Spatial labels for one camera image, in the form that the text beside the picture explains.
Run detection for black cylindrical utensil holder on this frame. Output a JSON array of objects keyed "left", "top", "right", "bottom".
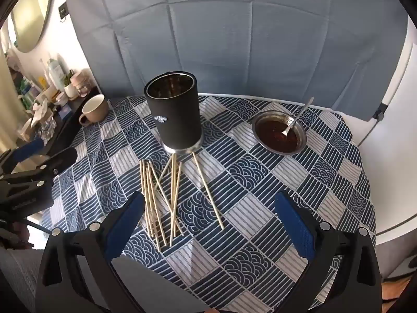
[{"left": 144, "top": 71, "right": 204, "bottom": 154}]

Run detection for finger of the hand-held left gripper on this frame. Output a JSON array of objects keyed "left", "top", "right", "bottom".
[
  {"left": 0, "top": 147, "right": 79, "bottom": 186},
  {"left": 0, "top": 139, "right": 46, "bottom": 170}
]

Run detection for black side shelf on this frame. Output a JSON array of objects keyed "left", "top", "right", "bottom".
[{"left": 20, "top": 86, "right": 100, "bottom": 157}]

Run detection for blue white patterned tablecloth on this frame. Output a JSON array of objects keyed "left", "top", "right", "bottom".
[{"left": 41, "top": 93, "right": 375, "bottom": 313}]

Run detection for thin power cable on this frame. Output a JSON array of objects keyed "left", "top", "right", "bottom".
[{"left": 358, "top": 117, "right": 380, "bottom": 146}]

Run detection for metal spoon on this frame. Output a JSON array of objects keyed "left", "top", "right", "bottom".
[{"left": 281, "top": 97, "right": 315, "bottom": 136}]

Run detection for small plant in white pot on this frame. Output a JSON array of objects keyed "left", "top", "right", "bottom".
[{"left": 63, "top": 70, "right": 79, "bottom": 100}]

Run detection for dark red chili sauce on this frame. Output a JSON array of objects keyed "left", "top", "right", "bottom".
[{"left": 257, "top": 119, "right": 298, "bottom": 149}]

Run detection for bundle of wooden chopsticks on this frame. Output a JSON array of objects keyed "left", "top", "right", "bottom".
[{"left": 139, "top": 150, "right": 225, "bottom": 252}]

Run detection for pink glass jars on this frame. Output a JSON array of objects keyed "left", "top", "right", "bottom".
[{"left": 72, "top": 68, "right": 93, "bottom": 97}]

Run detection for round wall mirror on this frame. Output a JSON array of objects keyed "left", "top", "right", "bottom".
[{"left": 11, "top": 0, "right": 54, "bottom": 53}]

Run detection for person's grey clothing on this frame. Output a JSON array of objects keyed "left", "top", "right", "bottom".
[{"left": 0, "top": 244, "right": 43, "bottom": 313}]

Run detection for beige curtain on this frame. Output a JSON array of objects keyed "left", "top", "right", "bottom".
[{"left": 0, "top": 16, "right": 33, "bottom": 144}]

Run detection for round metal bowl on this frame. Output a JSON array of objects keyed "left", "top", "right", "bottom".
[{"left": 252, "top": 111, "right": 308, "bottom": 155}]

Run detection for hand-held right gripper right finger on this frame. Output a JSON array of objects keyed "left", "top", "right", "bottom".
[{"left": 273, "top": 191, "right": 383, "bottom": 313}]

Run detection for blue-grey backdrop cloth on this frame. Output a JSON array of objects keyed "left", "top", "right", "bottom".
[{"left": 63, "top": 0, "right": 409, "bottom": 123}]

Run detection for clear crystal glass ornament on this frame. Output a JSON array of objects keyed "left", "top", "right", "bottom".
[{"left": 34, "top": 119, "right": 57, "bottom": 144}]

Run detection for white crumpled tissue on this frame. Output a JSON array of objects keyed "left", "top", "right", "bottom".
[{"left": 29, "top": 99, "right": 54, "bottom": 128}]

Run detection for beige ceramic mug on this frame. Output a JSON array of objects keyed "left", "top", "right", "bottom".
[{"left": 79, "top": 94, "right": 109, "bottom": 127}]

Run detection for green toiletry bottles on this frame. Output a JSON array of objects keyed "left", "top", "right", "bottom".
[{"left": 18, "top": 76, "right": 38, "bottom": 108}]

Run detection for black power plug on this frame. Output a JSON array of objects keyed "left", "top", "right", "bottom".
[{"left": 373, "top": 103, "right": 388, "bottom": 121}]

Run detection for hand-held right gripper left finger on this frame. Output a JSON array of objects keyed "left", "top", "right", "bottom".
[{"left": 34, "top": 191, "right": 147, "bottom": 313}]

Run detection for white pump bottle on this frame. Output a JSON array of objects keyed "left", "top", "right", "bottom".
[{"left": 47, "top": 57, "right": 66, "bottom": 90}]

